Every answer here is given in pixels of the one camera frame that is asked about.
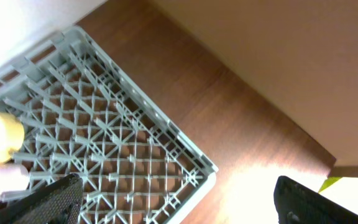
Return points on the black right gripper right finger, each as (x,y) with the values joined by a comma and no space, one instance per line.
(298,204)

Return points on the grey plastic dishwasher rack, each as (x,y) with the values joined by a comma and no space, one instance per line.
(83,115)

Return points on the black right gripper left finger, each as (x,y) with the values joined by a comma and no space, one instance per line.
(59,202)

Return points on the pink cup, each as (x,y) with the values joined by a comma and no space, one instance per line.
(13,177)

